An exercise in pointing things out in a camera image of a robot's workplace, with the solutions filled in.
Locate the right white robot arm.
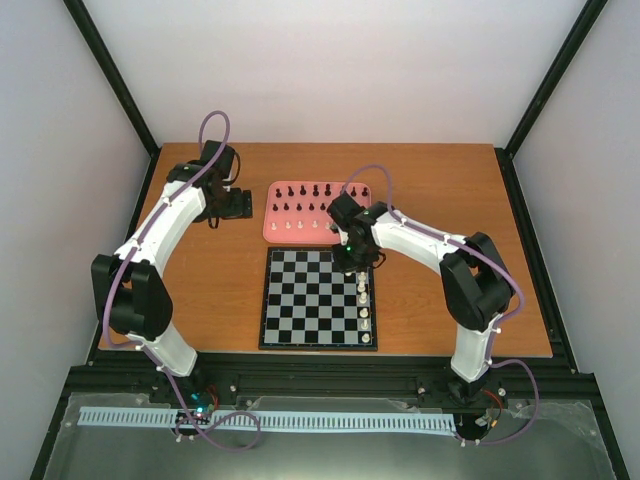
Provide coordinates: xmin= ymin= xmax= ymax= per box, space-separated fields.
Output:
xmin=327 ymin=193 xmax=521 ymax=404

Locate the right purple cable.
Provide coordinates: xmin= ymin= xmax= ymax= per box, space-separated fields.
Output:
xmin=339 ymin=164 xmax=543 ymax=447

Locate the black white chessboard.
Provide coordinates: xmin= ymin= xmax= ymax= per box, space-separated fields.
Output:
xmin=258 ymin=247 xmax=378 ymax=352

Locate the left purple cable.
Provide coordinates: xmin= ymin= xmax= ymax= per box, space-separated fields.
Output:
xmin=101 ymin=111 xmax=262 ymax=448

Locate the light blue slotted cable duct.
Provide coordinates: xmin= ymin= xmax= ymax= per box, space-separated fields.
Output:
xmin=77 ymin=406 xmax=456 ymax=436

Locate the black aluminium frame rail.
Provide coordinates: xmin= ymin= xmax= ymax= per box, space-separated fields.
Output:
xmin=64 ymin=349 xmax=601 ymax=406

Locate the purple cable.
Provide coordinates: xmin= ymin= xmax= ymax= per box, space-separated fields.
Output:
xmin=339 ymin=164 xmax=543 ymax=447
xmin=101 ymin=111 xmax=262 ymax=448

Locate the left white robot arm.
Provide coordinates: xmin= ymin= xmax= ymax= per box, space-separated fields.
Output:
xmin=91 ymin=140 xmax=252 ymax=403

